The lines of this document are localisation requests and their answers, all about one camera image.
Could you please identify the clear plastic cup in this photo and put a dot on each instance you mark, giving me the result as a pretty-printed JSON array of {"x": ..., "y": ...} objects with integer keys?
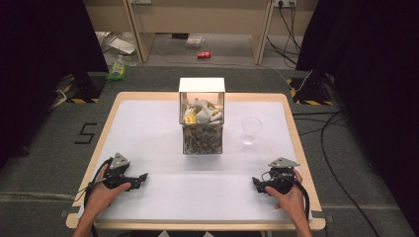
[{"x": 251, "y": 128}]

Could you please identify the black stand base striped tape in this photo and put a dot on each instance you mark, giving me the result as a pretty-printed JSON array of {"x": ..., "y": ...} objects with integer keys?
[
  {"x": 311, "y": 90},
  {"x": 86, "y": 87}
]

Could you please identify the wooden table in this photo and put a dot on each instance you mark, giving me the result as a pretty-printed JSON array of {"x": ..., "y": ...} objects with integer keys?
[{"x": 108, "y": 110}]

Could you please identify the pile of tea bag packets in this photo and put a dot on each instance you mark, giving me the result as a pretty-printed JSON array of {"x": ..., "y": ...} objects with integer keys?
[{"x": 201, "y": 113}]

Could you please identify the white wall socket strip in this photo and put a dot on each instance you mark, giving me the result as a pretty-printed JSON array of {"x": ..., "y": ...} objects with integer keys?
[{"x": 285, "y": 2}]

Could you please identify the green packet on floor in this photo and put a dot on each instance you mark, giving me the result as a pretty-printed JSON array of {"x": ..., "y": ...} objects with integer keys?
[{"x": 117, "y": 70}]

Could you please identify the white table mat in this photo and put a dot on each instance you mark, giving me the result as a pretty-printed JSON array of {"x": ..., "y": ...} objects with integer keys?
[{"x": 184, "y": 194}]

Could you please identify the red drink can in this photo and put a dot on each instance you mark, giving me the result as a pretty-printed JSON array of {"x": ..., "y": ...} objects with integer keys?
[{"x": 204, "y": 55}]

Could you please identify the crumpled white plastic bags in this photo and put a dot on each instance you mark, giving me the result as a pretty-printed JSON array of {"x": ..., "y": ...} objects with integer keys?
[{"x": 118, "y": 46}]

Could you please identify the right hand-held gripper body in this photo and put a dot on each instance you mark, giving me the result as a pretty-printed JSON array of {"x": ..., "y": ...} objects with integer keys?
[{"x": 280, "y": 177}]

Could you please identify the black curtain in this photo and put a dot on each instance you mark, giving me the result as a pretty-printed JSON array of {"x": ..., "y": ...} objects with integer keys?
[
  {"x": 372, "y": 75},
  {"x": 39, "y": 59}
]

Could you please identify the clear plastic food container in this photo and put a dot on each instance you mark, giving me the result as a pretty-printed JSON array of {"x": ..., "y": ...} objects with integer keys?
[{"x": 194, "y": 41}]

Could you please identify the person's right hand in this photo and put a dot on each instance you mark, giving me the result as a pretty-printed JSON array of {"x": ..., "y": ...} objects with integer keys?
[{"x": 291, "y": 200}]

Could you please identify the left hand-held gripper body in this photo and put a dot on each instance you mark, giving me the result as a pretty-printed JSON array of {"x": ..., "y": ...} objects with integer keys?
[{"x": 119, "y": 172}]

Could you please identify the clear box with white lid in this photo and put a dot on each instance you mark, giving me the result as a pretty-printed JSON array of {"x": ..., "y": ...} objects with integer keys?
[{"x": 201, "y": 86}]

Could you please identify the beige wooden desk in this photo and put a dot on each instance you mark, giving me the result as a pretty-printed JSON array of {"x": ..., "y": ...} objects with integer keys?
[{"x": 197, "y": 16}]

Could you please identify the person's left hand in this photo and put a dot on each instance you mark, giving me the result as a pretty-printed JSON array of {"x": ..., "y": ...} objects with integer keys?
[{"x": 100, "y": 196}]

